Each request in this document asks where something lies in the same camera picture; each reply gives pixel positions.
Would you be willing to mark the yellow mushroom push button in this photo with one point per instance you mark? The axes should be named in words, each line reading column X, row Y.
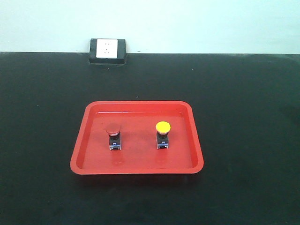
column 162, row 130

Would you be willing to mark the red mushroom push button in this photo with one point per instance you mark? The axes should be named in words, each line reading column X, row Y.
column 113, row 131

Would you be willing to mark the red plastic tray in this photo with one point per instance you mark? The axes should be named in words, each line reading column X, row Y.
column 139, row 153

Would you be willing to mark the black white power socket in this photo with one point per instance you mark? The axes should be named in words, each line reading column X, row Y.
column 107, row 51

